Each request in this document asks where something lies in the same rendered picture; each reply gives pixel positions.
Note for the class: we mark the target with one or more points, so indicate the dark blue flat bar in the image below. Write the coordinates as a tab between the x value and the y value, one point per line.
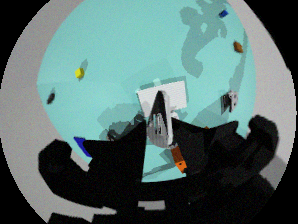
79	142

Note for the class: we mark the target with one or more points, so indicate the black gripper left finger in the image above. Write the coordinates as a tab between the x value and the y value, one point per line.
130	149

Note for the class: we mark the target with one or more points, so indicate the blue block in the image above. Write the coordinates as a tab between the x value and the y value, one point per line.
224	13

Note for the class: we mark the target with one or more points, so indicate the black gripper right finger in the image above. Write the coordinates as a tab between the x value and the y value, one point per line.
195	142

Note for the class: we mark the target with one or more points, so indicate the small yellow block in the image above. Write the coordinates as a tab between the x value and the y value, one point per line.
79	73

